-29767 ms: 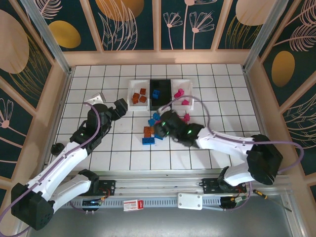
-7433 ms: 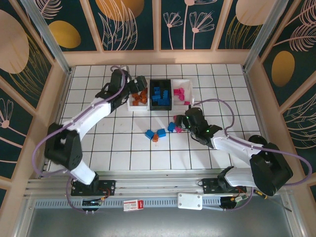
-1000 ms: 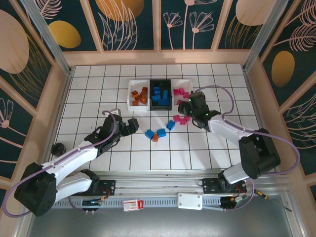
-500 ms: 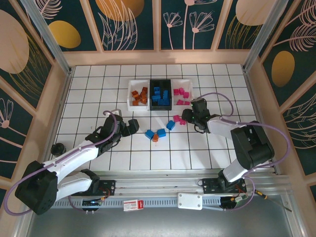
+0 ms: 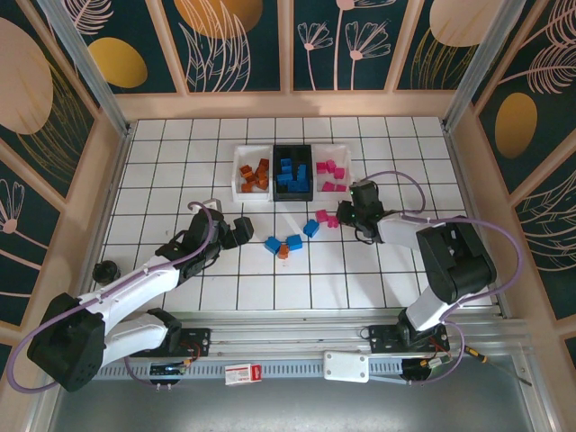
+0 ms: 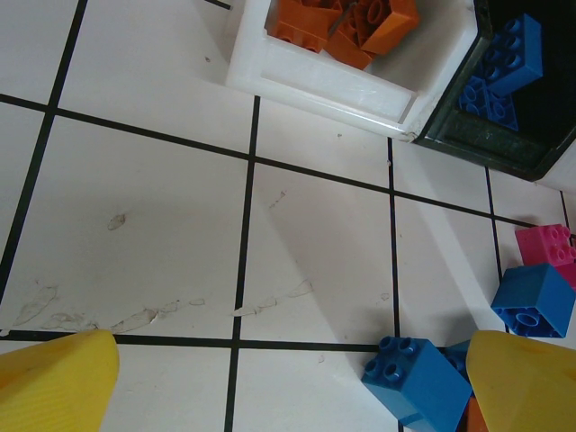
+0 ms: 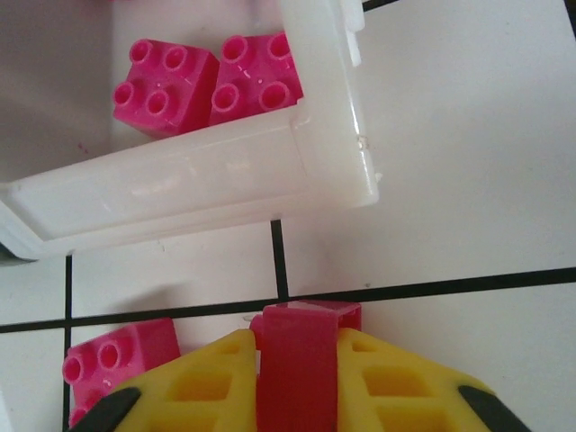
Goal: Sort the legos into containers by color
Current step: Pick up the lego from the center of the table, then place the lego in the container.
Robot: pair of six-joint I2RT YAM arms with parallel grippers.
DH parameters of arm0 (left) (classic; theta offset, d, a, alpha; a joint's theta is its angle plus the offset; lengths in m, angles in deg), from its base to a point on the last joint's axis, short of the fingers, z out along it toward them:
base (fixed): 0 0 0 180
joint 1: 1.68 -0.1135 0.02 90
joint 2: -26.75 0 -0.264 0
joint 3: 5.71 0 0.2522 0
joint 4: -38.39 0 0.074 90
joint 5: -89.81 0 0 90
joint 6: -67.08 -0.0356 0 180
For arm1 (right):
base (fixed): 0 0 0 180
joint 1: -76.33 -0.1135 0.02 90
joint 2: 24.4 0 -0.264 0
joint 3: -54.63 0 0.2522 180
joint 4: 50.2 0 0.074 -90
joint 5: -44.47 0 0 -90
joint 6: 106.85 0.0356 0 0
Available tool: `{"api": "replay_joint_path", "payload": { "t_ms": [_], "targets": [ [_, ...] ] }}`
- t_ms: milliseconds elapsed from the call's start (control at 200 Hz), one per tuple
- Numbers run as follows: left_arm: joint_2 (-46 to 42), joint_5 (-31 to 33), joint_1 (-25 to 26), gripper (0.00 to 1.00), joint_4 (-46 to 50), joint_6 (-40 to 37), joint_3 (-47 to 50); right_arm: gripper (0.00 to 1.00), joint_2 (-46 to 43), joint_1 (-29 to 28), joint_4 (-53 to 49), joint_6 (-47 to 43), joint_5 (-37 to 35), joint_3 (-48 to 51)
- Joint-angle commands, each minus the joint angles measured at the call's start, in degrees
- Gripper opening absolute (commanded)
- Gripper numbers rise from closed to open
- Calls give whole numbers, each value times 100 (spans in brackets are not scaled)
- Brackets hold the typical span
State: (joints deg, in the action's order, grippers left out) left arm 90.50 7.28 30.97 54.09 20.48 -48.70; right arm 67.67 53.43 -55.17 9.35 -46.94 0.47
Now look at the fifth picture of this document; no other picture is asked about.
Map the white plastic bin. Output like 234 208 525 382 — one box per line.
230 143 276 203
311 142 357 197

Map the black plastic bin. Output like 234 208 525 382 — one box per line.
271 143 316 203

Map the black round knob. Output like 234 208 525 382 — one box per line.
92 259 123 284

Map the small circuit board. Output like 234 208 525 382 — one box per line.
148 361 189 379
401 355 452 386

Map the red and white small box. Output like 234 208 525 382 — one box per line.
224 363 264 386

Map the white mounting plate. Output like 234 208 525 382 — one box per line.
322 350 372 384

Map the yellow and black screwdriver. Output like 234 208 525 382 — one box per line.
458 343 534 387

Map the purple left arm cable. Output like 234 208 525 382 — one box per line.
7 202 215 394

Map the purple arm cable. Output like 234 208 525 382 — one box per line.
358 170 526 387
7 202 215 394

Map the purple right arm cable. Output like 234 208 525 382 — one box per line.
358 170 526 387

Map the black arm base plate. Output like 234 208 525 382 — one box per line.
170 327 212 359
368 323 451 357

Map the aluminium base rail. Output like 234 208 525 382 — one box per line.
173 309 528 362

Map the grey slotted cable duct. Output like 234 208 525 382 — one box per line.
93 358 406 380

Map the aluminium frame post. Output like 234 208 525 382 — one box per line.
37 0 132 137
442 0 542 132

